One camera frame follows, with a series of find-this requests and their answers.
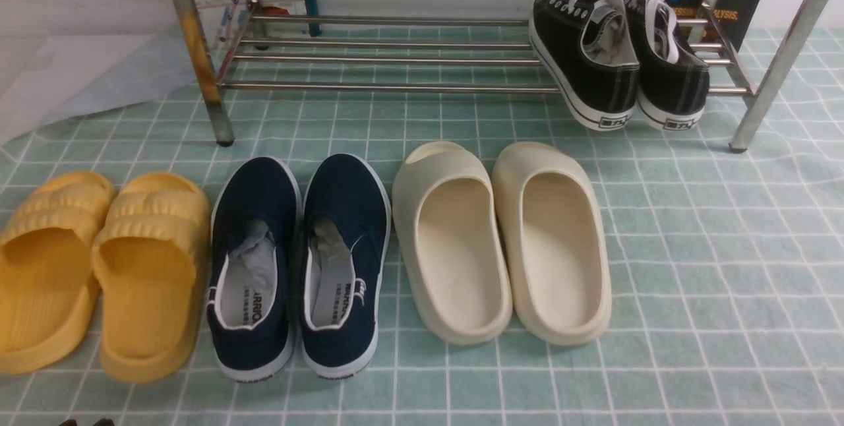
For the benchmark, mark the navy slip-on shoe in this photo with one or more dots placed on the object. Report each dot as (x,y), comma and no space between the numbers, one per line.
(346,232)
(249,300)

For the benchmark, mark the metal shoe rack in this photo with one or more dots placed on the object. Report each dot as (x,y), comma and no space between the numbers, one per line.
(251,43)

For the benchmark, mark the left cream slide sandal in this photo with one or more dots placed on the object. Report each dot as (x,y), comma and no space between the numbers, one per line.
(443,212)

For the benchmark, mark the cream slide sandal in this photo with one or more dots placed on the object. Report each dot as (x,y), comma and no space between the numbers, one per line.
(443,212)
(553,236)

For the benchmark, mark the right cream slide sandal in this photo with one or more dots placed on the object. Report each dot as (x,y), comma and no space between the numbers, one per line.
(553,236)

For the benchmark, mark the left black canvas sneaker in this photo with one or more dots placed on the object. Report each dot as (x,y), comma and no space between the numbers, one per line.
(586,47)

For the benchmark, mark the black canvas sneaker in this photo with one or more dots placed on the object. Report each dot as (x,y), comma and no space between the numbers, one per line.
(586,47)
(673,80)

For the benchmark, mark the right black canvas sneaker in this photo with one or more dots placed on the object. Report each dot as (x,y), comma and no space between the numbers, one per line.
(673,80)

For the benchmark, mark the right yellow slide sandal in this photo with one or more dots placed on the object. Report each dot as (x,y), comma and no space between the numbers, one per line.
(151,259)

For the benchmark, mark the yellow slide sandal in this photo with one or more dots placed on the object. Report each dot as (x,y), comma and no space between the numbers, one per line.
(151,259)
(48,288)

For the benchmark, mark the green checkered floor cloth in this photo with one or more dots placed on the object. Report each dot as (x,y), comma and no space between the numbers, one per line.
(726,268)

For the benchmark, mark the light blue paper sheet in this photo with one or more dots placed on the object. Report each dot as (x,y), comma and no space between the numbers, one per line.
(46,79)

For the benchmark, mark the left yellow slide sandal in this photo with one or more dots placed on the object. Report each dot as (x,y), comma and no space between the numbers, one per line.
(48,288)

